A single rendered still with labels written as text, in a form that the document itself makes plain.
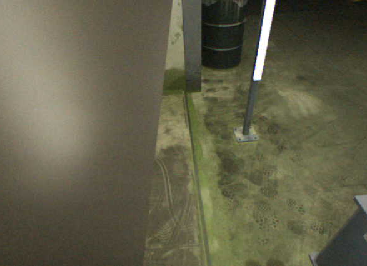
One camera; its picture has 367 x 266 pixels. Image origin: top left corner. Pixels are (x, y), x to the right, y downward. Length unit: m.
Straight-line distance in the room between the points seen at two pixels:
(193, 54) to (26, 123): 2.41
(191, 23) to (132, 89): 2.29
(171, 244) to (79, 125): 1.40
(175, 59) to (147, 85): 2.40
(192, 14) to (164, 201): 1.73
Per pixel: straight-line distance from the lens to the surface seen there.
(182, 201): 1.77
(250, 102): 2.06
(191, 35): 2.57
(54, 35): 0.25
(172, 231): 1.67
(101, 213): 0.45
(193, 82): 2.80
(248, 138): 2.27
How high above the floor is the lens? 1.55
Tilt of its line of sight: 42 degrees down
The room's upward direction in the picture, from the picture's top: 4 degrees counter-clockwise
